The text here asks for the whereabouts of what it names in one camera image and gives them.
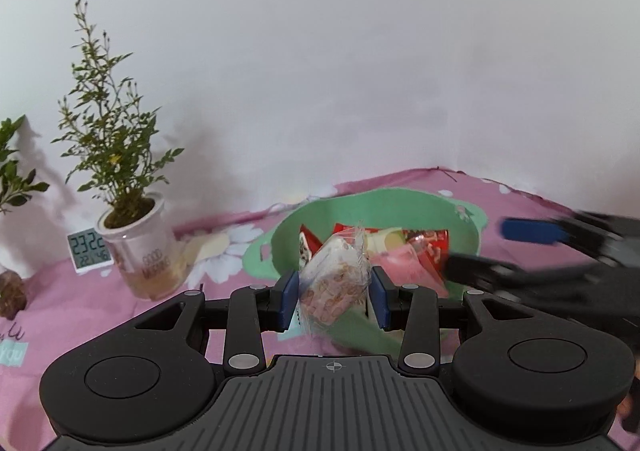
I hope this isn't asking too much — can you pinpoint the digital clock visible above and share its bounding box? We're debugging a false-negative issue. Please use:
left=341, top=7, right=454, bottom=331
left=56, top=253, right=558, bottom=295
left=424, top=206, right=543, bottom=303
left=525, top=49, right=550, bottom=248
left=67, top=228, right=113, bottom=273

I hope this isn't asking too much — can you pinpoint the red clear snack packet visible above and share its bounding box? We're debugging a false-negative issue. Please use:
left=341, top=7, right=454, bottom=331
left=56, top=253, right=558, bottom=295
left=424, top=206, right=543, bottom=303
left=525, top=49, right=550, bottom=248
left=402, top=229, right=451, bottom=299

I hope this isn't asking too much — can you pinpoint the thin-leaved plant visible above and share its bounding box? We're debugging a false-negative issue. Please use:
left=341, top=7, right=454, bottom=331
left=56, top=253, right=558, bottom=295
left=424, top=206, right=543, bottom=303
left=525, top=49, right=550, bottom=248
left=52, top=0, right=185, bottom=227

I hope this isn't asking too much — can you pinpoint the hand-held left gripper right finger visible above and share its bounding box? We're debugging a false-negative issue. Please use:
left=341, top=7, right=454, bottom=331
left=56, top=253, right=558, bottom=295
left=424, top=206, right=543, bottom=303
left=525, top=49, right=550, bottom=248
left=371, top=266, right=538, bottom=377

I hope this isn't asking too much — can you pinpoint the green plastic bowl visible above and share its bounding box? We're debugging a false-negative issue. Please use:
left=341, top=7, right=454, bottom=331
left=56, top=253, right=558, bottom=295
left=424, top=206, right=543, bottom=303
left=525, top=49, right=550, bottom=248
left=243, top=187, right=488, bottom=358

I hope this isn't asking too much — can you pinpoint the red and white snack packet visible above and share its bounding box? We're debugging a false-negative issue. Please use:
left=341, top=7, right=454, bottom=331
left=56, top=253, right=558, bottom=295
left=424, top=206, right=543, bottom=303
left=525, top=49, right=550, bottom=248
left=299, top=225, right=323, bottom=272

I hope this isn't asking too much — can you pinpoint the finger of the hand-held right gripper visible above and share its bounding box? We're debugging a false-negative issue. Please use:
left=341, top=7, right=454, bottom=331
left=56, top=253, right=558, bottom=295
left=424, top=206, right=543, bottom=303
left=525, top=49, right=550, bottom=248
left=501, top=211, right=621, bottom=254
left=442, top=253, right=608, bottom=304

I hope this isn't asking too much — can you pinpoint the pink floral tablecloth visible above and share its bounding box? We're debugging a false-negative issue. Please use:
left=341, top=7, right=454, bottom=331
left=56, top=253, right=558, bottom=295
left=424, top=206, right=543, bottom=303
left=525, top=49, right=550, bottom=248
left=0, top=167, right=640, bottom=451

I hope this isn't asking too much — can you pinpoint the broad-leaved plant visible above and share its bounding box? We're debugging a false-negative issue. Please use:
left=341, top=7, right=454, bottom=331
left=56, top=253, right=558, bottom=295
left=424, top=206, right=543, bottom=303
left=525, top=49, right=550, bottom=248
left=0, top=115, right=51, bottom=216

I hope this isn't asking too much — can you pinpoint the yellow label snack packet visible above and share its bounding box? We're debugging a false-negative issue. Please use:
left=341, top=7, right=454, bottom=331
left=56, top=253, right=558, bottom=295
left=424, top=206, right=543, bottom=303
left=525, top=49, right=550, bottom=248
left=367, top=227, right=403, bottom=252

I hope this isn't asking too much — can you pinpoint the white plant pot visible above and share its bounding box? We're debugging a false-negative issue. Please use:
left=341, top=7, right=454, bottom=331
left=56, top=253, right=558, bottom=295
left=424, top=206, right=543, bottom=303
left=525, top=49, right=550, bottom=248
left=96, top=192, right=178, bottom=302

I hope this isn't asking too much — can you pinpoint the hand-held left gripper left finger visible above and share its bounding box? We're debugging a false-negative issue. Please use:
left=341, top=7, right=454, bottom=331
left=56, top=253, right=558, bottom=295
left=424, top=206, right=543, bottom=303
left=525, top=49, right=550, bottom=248
left=134, top=270, right=300, bottom=377

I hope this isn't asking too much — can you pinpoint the person's right hand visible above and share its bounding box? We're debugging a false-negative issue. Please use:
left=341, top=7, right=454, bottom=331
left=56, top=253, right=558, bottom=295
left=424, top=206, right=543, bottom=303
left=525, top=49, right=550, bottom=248
left=617, top=363, right=640, bottom=432

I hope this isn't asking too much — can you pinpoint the pink snack packet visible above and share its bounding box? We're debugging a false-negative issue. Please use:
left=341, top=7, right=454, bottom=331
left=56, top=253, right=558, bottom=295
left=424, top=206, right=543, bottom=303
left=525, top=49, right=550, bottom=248
left=367, top=246, right=448, bottom=299

